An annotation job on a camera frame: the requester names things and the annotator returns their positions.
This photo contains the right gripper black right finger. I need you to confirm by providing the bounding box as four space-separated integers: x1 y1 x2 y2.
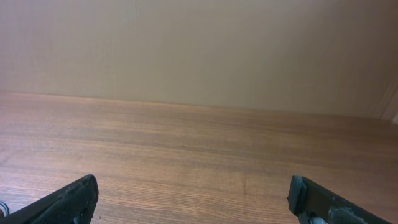
287 175 389 224

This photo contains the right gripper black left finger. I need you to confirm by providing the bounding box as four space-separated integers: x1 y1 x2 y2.
1 174 99 224

